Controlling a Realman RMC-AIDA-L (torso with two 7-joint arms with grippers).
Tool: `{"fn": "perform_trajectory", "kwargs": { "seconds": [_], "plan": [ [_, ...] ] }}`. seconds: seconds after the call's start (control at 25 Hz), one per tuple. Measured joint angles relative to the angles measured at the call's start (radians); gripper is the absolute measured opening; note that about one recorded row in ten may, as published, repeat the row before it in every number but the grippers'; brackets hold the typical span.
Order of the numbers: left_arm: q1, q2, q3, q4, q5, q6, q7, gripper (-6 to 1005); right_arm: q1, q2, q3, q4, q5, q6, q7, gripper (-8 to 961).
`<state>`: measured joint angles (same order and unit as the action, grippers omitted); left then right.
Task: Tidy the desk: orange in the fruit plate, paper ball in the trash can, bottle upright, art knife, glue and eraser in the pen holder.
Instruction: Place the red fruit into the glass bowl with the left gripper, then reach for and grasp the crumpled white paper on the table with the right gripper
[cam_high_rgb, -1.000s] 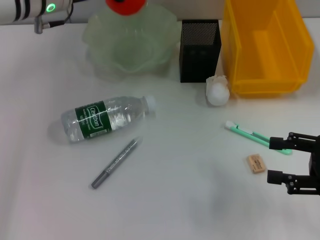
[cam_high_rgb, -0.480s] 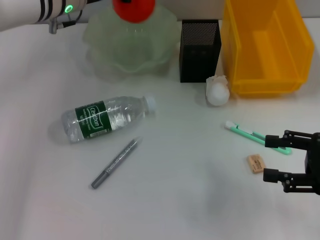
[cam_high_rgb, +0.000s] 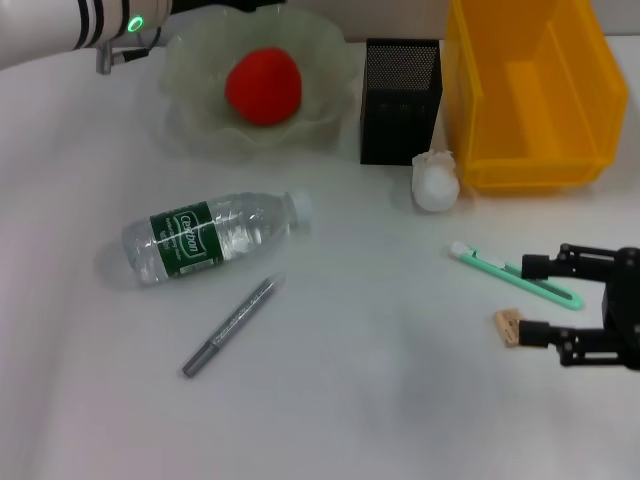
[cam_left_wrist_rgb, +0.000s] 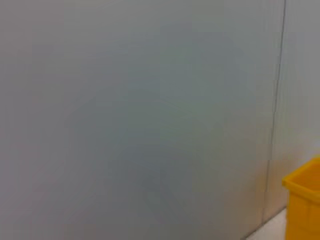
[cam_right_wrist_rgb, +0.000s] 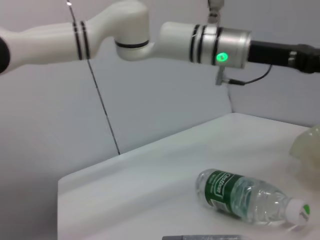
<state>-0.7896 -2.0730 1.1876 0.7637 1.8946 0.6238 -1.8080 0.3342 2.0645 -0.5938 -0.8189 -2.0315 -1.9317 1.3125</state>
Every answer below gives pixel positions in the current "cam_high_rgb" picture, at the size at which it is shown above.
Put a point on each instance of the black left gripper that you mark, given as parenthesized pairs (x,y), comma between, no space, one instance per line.
(220,4)

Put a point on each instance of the white paper ball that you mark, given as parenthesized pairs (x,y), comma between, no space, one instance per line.
(435,185)

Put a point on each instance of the grey marker pen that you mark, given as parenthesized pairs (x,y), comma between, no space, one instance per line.
(235,320)

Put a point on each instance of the black mesh pen holder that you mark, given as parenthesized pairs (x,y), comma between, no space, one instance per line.
(400,125)

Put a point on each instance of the mint green utility knife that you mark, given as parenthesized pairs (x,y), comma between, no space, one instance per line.
(480,262)

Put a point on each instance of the beige eraser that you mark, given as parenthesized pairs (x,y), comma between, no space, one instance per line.
(507,325)

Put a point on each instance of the yellow plastic bin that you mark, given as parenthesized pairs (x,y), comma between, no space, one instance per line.
(550,100)

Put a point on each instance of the pale green glass fruit bowl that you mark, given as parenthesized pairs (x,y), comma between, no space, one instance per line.
(200,125)

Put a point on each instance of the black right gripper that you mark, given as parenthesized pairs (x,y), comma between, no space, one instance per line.
(625,310)

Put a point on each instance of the green label water bottle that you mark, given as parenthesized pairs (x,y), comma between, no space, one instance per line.
(200,237)

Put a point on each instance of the red-orange fruit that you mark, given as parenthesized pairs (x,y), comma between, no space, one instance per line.
(262,85)

